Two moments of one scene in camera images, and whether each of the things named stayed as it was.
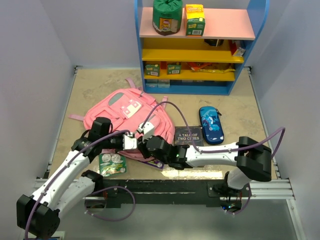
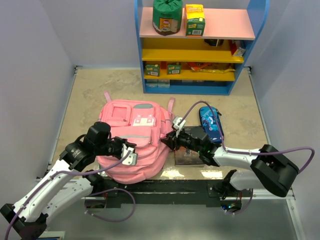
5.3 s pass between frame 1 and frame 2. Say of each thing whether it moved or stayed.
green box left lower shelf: stayed
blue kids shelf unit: stayed
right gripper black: moved
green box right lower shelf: stayed
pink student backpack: moved
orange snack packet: stayed
